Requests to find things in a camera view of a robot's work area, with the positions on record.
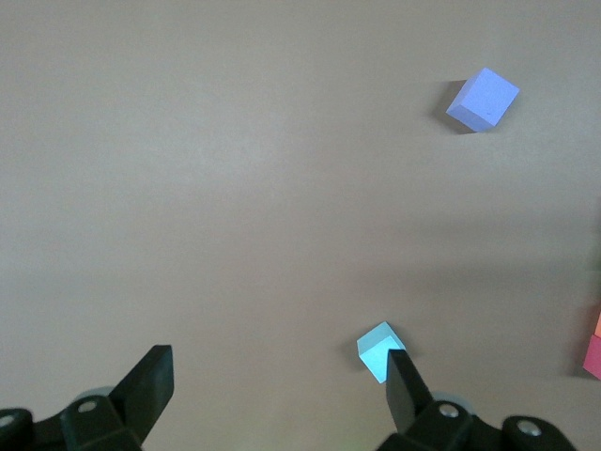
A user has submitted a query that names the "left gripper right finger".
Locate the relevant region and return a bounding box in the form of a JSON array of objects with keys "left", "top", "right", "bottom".
[{"left": 378, "top": 349, "right": 477, "bottom": 451}]

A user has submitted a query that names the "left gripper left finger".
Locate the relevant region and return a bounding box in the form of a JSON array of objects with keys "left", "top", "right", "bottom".
[{"left": 60, "top": 345, "right": 177, "bottom": 451}]

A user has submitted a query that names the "red foam cube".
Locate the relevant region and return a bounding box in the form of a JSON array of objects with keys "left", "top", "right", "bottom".
[{"left": 581, "top": 334, "right": 601, "bottom": 381}]

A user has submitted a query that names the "light blue foam cube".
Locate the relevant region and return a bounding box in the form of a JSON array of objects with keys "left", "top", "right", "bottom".
[{"left": 355, "top": 320, "right": 408, "bottom": 384}]

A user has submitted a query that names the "purple foam cube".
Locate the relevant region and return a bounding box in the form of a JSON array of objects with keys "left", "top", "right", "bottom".
[{"left": 443, "top": 67, "right": 521, "bottom": 134}]

